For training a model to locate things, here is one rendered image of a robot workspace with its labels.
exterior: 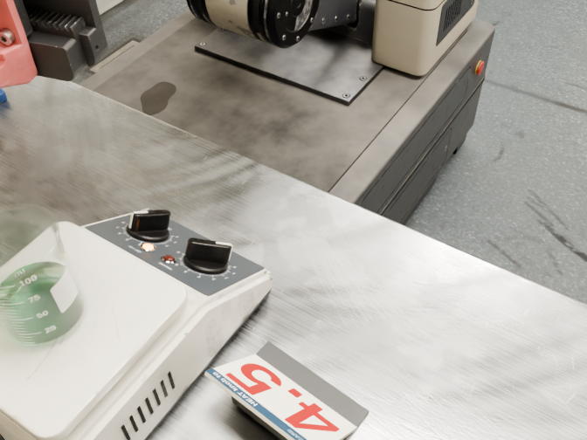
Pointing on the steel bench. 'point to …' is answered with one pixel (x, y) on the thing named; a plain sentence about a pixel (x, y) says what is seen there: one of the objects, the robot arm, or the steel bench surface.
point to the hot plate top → (88, 339)
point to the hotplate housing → (165, 363)
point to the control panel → (200, 281)
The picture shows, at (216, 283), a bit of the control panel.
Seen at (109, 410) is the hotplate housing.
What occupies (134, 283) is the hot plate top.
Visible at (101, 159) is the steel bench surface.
